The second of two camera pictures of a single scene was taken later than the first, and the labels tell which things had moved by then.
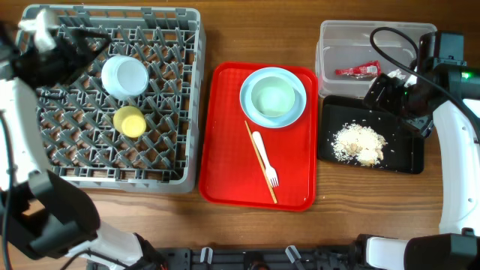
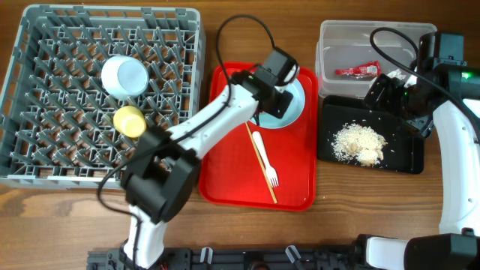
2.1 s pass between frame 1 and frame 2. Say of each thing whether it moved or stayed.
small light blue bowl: stayed
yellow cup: stayed
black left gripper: moved
